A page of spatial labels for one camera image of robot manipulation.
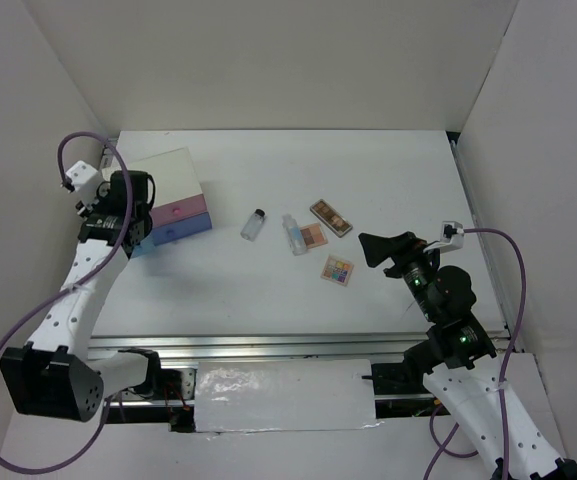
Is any long brown eyeshadow palette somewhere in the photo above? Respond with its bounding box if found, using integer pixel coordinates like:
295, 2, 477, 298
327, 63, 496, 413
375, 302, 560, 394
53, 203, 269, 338
309, 199, 352, 238

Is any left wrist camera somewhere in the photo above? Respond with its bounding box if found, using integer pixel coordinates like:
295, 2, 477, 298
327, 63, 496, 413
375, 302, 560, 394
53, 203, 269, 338
63, 161, 103, 195

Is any clear bottle blue label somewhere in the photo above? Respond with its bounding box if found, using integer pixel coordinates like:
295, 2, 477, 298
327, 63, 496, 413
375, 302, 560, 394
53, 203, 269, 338
282, 214, 307, 256

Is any small clear bottle black cap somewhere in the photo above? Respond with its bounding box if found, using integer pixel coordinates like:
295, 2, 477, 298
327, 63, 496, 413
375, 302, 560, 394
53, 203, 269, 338
240, 209, 266, 241

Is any dark blue drawer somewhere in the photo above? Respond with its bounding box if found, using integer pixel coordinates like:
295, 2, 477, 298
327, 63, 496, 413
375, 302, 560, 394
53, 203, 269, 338
150, 212, 212, 246

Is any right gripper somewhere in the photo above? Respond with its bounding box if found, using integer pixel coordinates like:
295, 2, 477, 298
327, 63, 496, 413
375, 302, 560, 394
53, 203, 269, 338
357, 229, 440, 320

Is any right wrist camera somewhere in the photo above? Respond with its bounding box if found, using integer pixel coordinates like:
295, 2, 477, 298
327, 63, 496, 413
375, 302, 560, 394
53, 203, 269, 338
424, 221, 465, 253

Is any four pan eyeshadow palette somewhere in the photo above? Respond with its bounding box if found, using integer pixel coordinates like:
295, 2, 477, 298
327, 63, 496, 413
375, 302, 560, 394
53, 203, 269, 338
300, 223, 328, 249

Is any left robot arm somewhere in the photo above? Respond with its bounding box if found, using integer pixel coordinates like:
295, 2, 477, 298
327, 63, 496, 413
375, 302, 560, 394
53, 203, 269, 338
0, 170, 165, 422

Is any pink drawer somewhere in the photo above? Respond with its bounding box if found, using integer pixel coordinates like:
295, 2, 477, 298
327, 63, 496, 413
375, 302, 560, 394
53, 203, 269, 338
150, 194, 207, 228

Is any white foam board cover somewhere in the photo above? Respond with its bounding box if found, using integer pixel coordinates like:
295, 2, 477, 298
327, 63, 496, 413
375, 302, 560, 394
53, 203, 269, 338
194, 359, 378, 433

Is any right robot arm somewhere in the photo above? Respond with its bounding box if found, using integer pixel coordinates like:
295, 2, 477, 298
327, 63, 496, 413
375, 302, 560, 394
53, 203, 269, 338
359, 222, 577, 479

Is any light blue drawer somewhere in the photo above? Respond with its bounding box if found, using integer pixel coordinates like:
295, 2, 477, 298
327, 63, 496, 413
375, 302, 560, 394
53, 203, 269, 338
131, 237, 156, 259

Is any white drawer cabinet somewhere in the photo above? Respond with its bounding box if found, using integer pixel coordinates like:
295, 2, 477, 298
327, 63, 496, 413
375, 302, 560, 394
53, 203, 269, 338
127, 148, 203, 207

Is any colorful eyeshadow palette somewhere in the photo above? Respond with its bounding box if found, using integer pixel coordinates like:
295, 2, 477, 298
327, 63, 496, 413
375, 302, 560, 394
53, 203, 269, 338
320, 255, 354, 286

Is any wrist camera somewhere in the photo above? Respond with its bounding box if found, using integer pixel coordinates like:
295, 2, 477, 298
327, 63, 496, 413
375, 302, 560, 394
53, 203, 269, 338
424, 221, 465, 253
63, 161, 103, 195

